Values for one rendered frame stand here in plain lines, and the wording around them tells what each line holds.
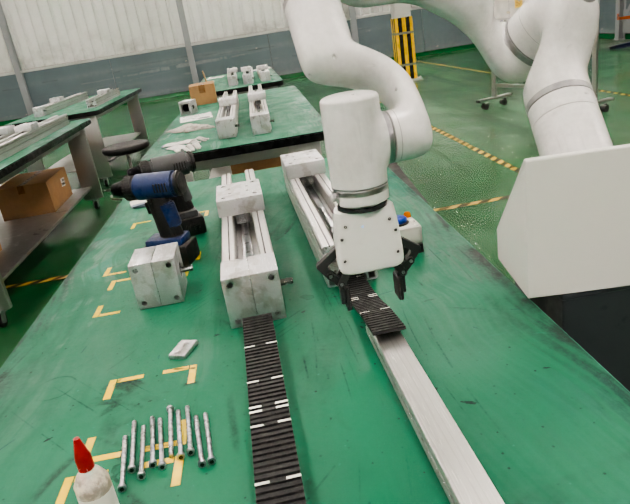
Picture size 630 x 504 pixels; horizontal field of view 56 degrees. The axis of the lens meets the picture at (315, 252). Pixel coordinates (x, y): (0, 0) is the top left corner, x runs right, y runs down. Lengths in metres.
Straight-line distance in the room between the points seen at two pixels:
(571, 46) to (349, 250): 0.59
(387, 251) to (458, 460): 0.35
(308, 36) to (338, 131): 0.17
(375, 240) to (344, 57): 0.27
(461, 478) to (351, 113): 0.47
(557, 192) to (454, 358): 0.31
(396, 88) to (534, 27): 0.43
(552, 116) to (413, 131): 0.36
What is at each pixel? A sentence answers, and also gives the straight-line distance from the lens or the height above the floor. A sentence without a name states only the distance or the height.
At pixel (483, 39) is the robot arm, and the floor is 1.18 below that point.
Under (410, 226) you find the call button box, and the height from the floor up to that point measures 0.84.
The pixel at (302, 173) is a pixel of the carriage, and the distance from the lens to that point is 1.67.
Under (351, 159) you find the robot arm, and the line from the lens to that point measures 0.84.
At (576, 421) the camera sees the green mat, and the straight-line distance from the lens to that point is 0.79.
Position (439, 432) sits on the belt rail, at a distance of 0.72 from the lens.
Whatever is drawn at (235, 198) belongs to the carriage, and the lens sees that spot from 1.41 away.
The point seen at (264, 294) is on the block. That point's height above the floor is 0.83.
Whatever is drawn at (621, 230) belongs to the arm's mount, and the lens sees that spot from 1.07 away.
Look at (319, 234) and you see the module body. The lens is 1.19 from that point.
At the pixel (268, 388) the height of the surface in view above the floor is 0.81.
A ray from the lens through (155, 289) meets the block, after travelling 1.22.
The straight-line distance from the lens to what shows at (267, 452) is 0.72.
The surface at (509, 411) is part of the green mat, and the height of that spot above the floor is 0.78.
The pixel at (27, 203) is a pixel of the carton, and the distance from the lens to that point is 4.96.
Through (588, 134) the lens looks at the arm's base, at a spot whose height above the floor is 1.01.
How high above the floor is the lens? 1.26
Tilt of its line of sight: 21 degrees down
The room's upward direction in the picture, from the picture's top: 9 degrees counter-clockwise
